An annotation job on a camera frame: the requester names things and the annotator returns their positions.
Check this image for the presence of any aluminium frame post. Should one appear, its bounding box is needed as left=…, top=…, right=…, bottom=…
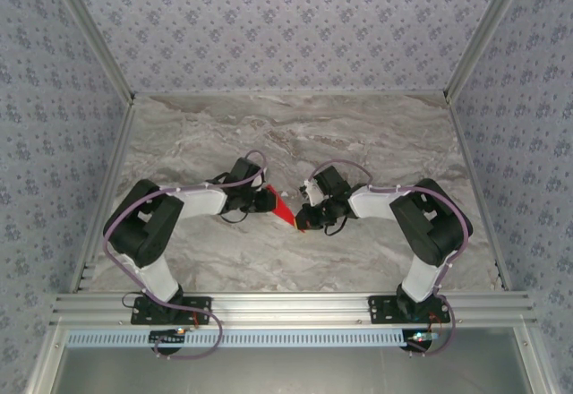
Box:
left=441, top=0, right=536, bottom=99
left=42, top=0, right=138, bottom=107

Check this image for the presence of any aluminium mounting rail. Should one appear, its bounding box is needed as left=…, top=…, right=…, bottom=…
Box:
left=49, top=291, right=538, bottom=327

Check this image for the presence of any slotted pale cable duct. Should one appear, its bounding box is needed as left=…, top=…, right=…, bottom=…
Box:
left=65, top=328, right=432, bottom=349

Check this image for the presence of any grey metal tray panel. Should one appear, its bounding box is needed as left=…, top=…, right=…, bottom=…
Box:
left=26, top=326, right=552, bottom=394

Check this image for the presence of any aluminium table side rail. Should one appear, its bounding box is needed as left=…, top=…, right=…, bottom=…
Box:
left=69, top=98, right=138, bottom=295
left=445, top=96, right=512, bottom=292

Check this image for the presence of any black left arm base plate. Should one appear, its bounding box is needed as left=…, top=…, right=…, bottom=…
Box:
left=130, top=296, right=212, bottom=326

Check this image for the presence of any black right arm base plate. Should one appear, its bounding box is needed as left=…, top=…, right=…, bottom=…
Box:
left=366, top=295, right=451, bottom=326

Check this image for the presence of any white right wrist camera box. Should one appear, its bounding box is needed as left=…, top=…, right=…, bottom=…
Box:
left=300, top=179, right=324, bottom=206

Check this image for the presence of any small black adapter board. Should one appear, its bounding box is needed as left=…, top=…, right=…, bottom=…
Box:
left=149, top=329, right=187, bottom=347
left=404, top=330, right=438, bottom=355

